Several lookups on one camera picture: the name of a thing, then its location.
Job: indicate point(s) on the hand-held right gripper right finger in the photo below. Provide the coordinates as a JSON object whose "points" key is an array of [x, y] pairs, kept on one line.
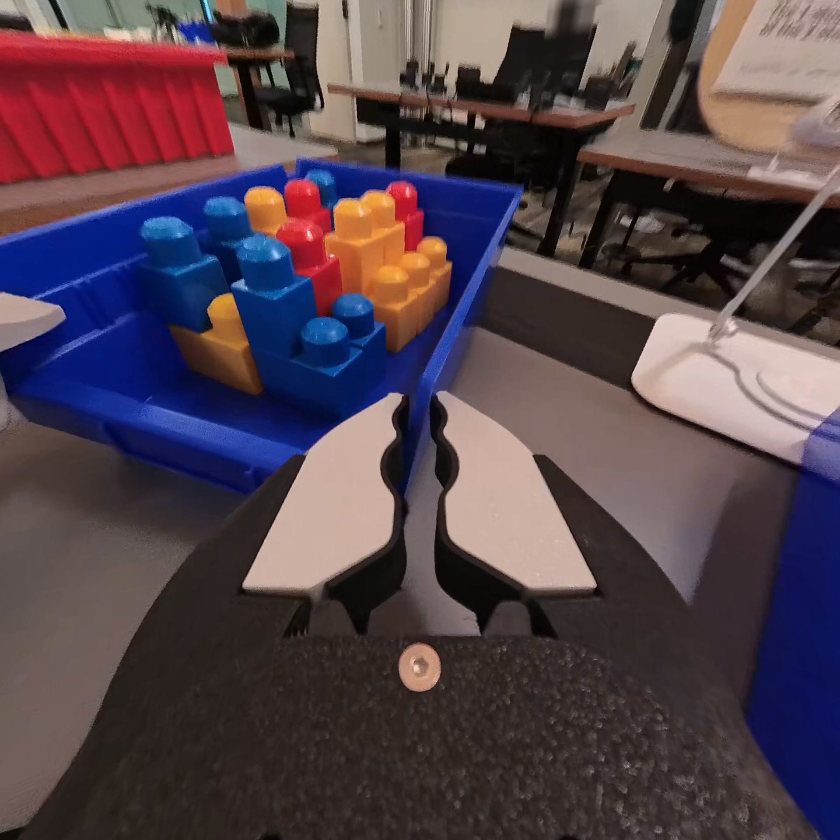
{"points": [[518, 525]]}

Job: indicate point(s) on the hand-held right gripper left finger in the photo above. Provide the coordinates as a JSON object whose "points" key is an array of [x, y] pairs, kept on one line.
{"points": [[321, 525]]}

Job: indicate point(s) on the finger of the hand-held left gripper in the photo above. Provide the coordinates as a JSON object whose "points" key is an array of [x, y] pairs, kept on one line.
{"points": [[26, 318]]}

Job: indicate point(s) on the blue plastic bin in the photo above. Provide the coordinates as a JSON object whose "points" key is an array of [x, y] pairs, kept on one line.
{"points": [[98, 394], [800, 623]]}

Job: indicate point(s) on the blue two-stud mega block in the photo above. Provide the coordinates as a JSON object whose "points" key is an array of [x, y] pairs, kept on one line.
{"points": [[321, 380], [354, 315]]}

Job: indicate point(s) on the red one-stud mega block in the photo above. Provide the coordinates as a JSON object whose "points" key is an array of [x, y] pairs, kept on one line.
{"points": [[305, 249], [305, 197], [405, 203]]}

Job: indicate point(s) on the red plastic bin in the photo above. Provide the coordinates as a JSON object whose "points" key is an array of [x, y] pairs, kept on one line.
{"points": [[98, 111]]}

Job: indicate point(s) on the white sign stand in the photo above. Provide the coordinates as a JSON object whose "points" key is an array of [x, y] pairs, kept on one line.
{"points": [[722, 387]]}

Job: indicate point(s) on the black office chair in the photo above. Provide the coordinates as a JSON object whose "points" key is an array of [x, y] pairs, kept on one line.
{"points": [[689, 249], [298, 65], [492, 164]]}

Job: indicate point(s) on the cluttered wooden desk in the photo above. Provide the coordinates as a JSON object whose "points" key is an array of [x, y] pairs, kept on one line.
{"points": [[256, 56]]}

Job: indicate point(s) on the black bag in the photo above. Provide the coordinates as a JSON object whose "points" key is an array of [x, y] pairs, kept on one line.
{"points": [[246, 29]]}

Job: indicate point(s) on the wooden desk with monitor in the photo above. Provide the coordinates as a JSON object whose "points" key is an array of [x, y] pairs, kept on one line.
{"points": [[577, 117]]}

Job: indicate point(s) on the black computer monitor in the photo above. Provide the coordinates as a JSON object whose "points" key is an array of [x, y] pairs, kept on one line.
{"points": [[544, 59]]}

